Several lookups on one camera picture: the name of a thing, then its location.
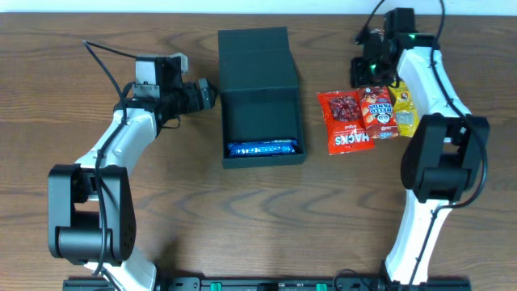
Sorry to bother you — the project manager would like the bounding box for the black gift box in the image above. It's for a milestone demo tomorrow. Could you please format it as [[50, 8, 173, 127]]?
[[218, 27, 306, 169]]

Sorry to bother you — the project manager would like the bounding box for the red Hacks candy bag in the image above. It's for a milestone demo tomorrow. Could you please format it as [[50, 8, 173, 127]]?
[[317, 91, 375, 155]]

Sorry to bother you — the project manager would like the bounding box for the blue cookie packet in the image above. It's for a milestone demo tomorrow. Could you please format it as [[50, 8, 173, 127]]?
[[227, 139, 298, 157]]

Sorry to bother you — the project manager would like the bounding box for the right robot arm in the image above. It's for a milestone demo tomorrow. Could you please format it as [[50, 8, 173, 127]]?
[[350, 7, 490, 290]]

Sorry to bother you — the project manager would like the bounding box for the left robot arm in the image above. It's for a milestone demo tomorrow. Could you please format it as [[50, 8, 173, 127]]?
[[48, 53, 217, 290]]

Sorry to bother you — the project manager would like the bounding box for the Hello Panda biscuit box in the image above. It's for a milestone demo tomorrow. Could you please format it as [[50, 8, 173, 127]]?
[[357, 86, 399, 139]]

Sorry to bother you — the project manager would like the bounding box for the yellow snack bag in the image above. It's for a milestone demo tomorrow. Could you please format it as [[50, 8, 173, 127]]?
[[389, 81, 419, 137]]

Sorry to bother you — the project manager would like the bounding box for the left black cable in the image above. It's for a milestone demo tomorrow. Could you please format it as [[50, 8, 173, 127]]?
[[82, 39, 183, 291]]

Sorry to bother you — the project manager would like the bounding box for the black cable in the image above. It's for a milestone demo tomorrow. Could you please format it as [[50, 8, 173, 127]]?
[[355, 0, 489, 291], [82, 39, 183, 291]]

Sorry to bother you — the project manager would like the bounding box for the right black cable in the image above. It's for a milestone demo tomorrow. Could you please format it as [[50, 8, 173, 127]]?
[[355, 0, 489, 291]]

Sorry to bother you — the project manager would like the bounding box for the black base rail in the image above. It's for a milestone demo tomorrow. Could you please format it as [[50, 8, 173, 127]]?
[[62, 276, 472, 291]]

